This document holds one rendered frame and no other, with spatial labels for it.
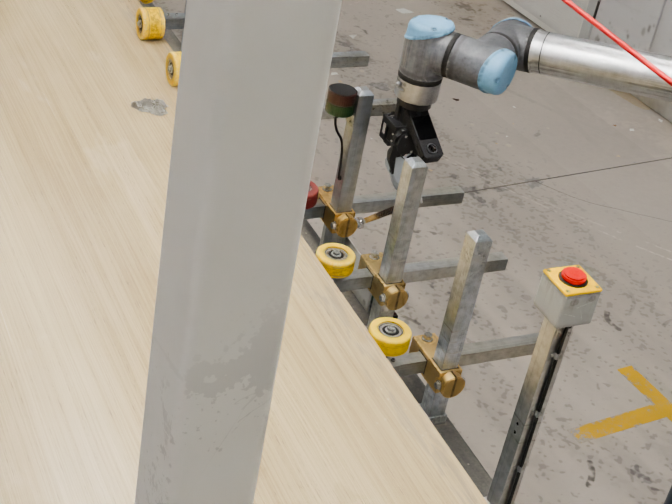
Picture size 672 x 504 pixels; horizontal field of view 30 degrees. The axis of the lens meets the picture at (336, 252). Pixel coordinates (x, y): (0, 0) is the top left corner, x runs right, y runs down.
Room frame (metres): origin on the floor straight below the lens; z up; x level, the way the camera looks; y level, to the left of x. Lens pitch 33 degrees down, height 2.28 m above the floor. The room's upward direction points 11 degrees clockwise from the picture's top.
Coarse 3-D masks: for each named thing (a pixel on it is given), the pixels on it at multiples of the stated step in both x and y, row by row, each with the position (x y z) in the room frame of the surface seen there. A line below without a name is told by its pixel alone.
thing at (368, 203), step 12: (396, 192) 2.46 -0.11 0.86; (432, 192) 2.49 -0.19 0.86; (444, 192) 2.50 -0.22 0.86; (456, 192) 2.51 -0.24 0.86; (360, 204) 2.38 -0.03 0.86; (372, 204) 2.40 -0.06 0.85; (384, 204) 2.41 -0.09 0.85; (420, 204) 2.46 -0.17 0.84; (432, 204) 2.48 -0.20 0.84; (444, 204) 2.49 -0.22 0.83; (312, 216) 2.32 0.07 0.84
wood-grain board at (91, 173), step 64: (0, 0) 2.96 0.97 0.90; (64, 0) 3.04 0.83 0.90; (128, 0) 3.12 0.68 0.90; (0, 64) 2.62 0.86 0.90; (64, 64) 2.68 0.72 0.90; (128, 64) 2.74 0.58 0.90; (0, 128) 2.33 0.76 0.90; (64, 128) 2.38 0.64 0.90; (128, 128) 2.43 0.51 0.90; (0, 192) 2.08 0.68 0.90; (64, 192) 2.13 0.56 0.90; (128, 192) 2.17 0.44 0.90; (0, 256) 1.87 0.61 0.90; (64, 256) 1.91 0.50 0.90; (128, 256) 1.95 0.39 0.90; (0, 320) 1.69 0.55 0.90; (64, 320) 1.72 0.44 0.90; (128, 320) 1.76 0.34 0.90; (320, 320) 1.87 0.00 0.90; (0, 384) 1.53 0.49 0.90; (64, 384) 1.56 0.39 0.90; (128, 384) 1.59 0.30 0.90; (320, 384) 1.69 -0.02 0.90; (384, 384) 1.72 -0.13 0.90; (0, 448) 1.39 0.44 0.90; (64, 448) 1.41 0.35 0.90; (128, 448) 1.44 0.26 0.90; (320, 448) 1.53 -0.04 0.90; (384, 448) 1.56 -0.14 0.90; (448, 448) 1.59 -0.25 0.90
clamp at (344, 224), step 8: (320, 192) 2.37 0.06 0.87; (328, 192) 2.38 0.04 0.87; (328, 200) 2.35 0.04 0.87; (328, 208) 2.32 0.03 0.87; (328, 216) 2.32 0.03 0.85; (336, 216) 2.30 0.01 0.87; (344, 216) 2.30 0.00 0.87; (352, 216) 2.31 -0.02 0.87; (328, 224) 2.31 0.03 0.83; (336, 224) 2.28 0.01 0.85; (344, 224) 2.29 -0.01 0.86; (352, 224) 2.29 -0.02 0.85; (336, 232) 2.28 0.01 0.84; (344, 232) 2.29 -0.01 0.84; (352, 232) 2.30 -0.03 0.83
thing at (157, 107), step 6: (132, 102) 2.54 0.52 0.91; (138, 102) 2.54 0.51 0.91; (144, 102) 2.55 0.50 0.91; (150, 102) 2.55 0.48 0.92; (156, 102) 2.56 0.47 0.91; (162, 102) 2.57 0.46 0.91; (138, 108) 2.52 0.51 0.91; (144, 108) 2.52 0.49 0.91; (150, 108) 2.53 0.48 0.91; (156, 108) 2.53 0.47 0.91; (162, 108) 2.53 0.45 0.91; (156, 114) 2.52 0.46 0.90; (162, 114) 2.52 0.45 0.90
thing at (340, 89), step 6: (336, 84) 2.32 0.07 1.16; (342, 84) 2.33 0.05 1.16; (336, 90) 2.29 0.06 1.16; (342, 90) 2.30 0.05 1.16; (348, 90) 2.30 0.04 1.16; (354, 90) 2.31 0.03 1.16; (354, 114) 2.30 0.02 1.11; (336, 120) 2.30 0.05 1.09; (348, 120) 2.32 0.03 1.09; (336, 126) 2.30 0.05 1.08; (336, 132) 2.30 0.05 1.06; (342, 144) 2.31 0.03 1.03; (342, 150) 2.31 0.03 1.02; (342, 156) 2.31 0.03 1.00
